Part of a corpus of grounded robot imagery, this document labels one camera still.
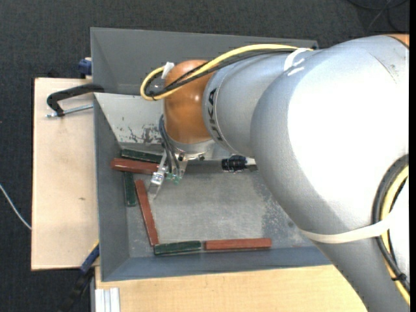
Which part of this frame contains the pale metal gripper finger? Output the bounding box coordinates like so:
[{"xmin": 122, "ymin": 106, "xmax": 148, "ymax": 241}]
[{"xmin": 148, "ymin": 170, "xmax": 166, "ymax": 201}]

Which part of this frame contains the dark green flat block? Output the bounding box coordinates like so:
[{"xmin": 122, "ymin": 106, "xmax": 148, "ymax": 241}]
[
  {"xmin": 120, "ymin": 148, "xmax": 164, "ymax": 164},
  {"xmin": 153, "ymin": 240, "xmax": 203, "ymax": 257},
  {"xmin": 123, "ymin": 171, "xmax": 138, "ymax": 207}
]

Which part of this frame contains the red-brown flat block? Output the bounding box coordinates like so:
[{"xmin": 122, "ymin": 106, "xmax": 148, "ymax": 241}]
[
  {"xmin": 110, "ymin": 157, "xmax": 161, "ymax": 176},
  {"xmin": 134, "ymin": 179, "xmax": 160, "ymax": 248},
  {"xmin": 202, "ymin": 237, "xmax": 273, "ymax": 252}
]

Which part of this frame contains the grey metal bin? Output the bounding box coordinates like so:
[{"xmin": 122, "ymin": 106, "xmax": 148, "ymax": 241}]
[{"xmin": 90, "ymin": 27, "xmax": 333, "ymax": 283}]

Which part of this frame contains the pale wood flat board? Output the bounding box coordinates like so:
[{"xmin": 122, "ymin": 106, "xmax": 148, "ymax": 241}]
[{"xmin": 31, "ymin": 77, "xmax": 100, "ymax": 271}]

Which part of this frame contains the black cylinder on white bracket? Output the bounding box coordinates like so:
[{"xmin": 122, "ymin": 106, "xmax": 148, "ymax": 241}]
[{"xmin": 221, "ymin": 155, "xmax": 259, "ymax": 173}]

